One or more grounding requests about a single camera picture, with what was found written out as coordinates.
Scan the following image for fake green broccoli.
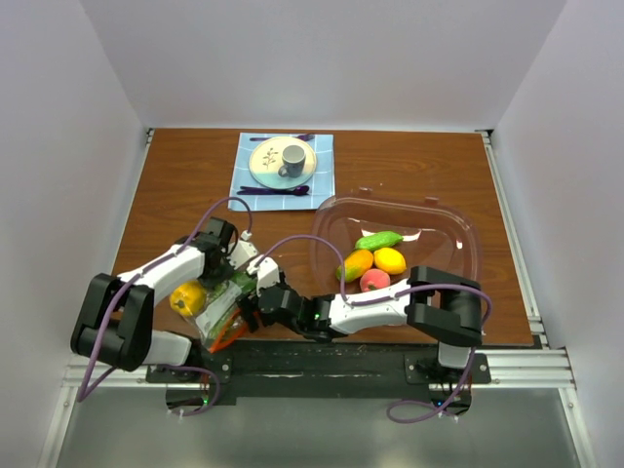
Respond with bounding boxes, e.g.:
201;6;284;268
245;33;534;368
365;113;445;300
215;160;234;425
231;272;255;291

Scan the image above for fake green grapes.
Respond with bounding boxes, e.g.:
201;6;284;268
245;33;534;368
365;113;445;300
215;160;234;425
206;281;230;305

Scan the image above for fake yellow pepper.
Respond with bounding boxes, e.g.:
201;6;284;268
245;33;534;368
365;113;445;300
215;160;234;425
169;280;207;318

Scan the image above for clear zip top bag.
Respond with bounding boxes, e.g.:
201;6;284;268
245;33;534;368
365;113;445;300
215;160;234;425
194;278;255;354

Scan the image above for fake orange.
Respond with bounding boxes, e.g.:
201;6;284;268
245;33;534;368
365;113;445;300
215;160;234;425
335;250;373;283

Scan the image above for fake red peach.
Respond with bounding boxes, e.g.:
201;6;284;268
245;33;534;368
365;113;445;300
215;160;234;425
359;268;391;293

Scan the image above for fake green cucumber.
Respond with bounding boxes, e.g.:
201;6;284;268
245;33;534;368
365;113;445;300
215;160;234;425
355;231;403;252

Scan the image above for fake yellow lemon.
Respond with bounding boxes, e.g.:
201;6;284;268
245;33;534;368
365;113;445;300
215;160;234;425
373;248;407;276

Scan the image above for clear pink plastic bowl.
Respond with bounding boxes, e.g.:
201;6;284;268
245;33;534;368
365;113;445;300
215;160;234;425
310;196;479;294

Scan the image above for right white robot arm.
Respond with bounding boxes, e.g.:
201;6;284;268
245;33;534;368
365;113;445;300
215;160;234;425
247;258;492;383

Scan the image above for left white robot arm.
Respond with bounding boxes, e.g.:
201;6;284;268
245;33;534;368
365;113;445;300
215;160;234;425
70;217;237;382

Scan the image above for purple plastic spoon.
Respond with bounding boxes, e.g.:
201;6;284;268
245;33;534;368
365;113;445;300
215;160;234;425
236;185;310;196

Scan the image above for cream plate with plant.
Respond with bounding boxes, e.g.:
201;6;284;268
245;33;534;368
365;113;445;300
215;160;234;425
249;138;318;189

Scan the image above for grey mug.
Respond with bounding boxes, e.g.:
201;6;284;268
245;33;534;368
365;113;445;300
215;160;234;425
278;145;306;178

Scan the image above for blue checked cloth napkin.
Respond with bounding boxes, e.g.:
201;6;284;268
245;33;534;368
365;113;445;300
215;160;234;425
230;133;335;212

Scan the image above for purple plastic fork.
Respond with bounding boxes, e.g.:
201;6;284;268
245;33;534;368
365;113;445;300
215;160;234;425
250;134;315;142

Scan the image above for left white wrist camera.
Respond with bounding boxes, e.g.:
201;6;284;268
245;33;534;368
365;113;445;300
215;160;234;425
227;230;258;269

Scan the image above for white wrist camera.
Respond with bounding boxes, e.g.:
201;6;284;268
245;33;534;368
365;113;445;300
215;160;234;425
246;255;280;295
227;230;258;269

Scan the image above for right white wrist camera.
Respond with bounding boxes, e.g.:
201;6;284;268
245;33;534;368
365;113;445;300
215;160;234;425
246;255;280;295

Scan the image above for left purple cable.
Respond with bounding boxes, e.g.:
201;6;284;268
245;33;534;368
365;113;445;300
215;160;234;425
76;196;254;404

